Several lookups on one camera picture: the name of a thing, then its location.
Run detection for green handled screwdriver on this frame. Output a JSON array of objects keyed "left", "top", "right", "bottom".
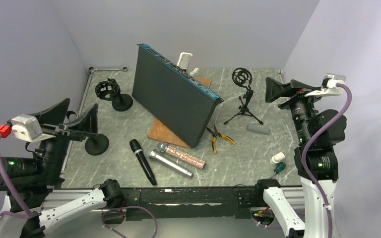
[{"left": 270, "top": 162, "right": 286, "bottom": 178}]

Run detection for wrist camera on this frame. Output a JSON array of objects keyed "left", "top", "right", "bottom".
[
  {"left": 305, "top": 74, "right": 346, "bottom": 98},
  {"left": 0, "top": 114, "right": 44, "bottom": 142}
]

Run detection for white plastic cap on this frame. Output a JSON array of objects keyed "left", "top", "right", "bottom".
[{"left": 270, "top": 152, "right": 285, "bottom": 165}]

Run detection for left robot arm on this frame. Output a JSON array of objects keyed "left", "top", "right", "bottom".
[{"left": 0, "top": 98, "right": 125, "bottom": 238}]

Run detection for yellow handled pliers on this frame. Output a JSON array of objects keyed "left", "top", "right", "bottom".
[{"left": 206, "top": 123, "right": 236, "bottom": 154}]

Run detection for shock mount desk stand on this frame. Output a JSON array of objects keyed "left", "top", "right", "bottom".
[{"left": 95, "top": 78, "right": 133, "bottom": 112}]

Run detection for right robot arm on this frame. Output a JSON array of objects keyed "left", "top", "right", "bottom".
[{"left": 253, "top": 74, "right": 352, "bottom": 238}]

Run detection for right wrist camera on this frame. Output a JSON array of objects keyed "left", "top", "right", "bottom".
[{"left": 305, "top": 74, "right": 346, "bottom": 98}]

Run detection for clip desk mic stand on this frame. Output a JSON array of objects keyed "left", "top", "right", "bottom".
[{"left": 84, "top": 132, "right": 109, "bottom": 156}]

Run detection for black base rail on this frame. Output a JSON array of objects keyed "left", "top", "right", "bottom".
[{"left": 41, "top": 186, "right": 305, "bottom": 224}]

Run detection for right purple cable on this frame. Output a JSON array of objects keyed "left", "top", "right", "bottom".
[{"left": 252, "top": 83, "right": 353, "bottom": 238}]

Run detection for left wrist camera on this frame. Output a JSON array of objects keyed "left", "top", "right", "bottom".
[{"left": 0, "top": 114, "right": 44, "bottom": 142}]

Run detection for grey cylinder tube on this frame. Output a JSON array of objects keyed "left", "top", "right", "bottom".
[{"left": 246, "top": 124, "right": 270, "bottom": 135}]

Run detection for black tripod shock mount stand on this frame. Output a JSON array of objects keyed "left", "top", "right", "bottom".
[{"left": 224, "top": 67, "right": 264, "bottom": 125}]

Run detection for wooden board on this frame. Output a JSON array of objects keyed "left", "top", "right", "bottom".
[{"left": 147, "top": 79, "right": 215, "bottom": 148}]

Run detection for rhinestone microphone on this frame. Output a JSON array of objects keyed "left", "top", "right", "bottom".
[{"left": 158, "top": 142, "right": 205, "bottom": 169}]

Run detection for small white bottle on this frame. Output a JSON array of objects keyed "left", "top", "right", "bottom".
[{"left": 190, "top": 68, "right": 199, "bottom": 76}]

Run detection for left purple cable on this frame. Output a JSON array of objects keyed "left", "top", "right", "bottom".
[{"left": 0, "top": 133, "right": 160, "bottom": 238}]

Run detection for black condenser microphone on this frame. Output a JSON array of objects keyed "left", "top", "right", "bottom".
[{"left": 129, "top": 139, "right": 157, "bottom": 186}]

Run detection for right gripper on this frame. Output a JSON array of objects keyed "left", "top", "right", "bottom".
[{"left": 265, "top": 75, "right": 326, "bottom": 143}]

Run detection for silver microphone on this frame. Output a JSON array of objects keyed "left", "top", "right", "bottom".
[{"left": 145, "top": 149, "right": 193, "bottom": 178}]

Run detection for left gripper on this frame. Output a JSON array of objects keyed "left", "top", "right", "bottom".
[{"left": 28, "top": 98, "right": 99, "bottom": 184}]

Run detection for dark network switch box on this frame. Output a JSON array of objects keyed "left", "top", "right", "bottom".
[{"left": 132, "top": 44, "right": 224, "bottom": 148}]

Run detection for purple cable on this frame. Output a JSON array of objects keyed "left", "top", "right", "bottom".
[
  {"left": 252, "top": 83, "right": 353, "bottom": 238},
  {"left": 0, "top": 133, "right": 160, "bottom": 238}
]

